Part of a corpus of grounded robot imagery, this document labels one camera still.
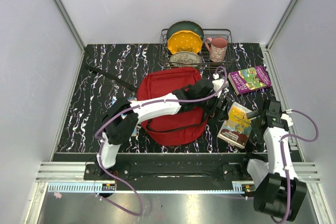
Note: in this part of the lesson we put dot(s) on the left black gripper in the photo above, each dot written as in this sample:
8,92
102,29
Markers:
214,111

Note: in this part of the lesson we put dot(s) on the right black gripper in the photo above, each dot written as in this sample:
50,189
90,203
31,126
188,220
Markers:
252,114

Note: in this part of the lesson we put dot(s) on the yellow paperback book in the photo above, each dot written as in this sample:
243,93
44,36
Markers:
237,128

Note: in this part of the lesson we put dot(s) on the red student backpack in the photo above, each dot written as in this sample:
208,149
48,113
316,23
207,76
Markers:
176,129

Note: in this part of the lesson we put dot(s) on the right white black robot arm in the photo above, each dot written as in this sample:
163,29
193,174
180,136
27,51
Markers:
279,193

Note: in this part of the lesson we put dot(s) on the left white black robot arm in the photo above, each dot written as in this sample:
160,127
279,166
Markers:
145,110

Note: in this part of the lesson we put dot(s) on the purple treehouse paperback book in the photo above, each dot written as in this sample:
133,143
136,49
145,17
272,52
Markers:
248,80

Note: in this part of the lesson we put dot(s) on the grey patterned small plate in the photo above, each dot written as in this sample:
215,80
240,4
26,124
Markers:
185,59

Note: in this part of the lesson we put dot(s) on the pink patterned mug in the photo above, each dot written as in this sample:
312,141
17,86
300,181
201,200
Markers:
217,48

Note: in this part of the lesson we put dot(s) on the yellow dotted plate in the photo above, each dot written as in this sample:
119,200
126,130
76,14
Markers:
184,40

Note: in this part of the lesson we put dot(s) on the dark green plate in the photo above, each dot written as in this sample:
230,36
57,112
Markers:
185,25

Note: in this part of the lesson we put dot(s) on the blue comic paperback book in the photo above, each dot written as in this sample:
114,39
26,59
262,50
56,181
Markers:
122,128

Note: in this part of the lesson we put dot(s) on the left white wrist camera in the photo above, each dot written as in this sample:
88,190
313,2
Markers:
219,84

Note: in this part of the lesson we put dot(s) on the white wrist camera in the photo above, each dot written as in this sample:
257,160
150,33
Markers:
219,84
286,116

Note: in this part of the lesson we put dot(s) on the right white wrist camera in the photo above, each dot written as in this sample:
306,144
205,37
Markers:
286,116

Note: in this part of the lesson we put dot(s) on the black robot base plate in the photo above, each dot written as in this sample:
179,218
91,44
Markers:
218,167

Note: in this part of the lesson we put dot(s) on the aluminium frame rail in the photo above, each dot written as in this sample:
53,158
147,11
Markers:
69,23

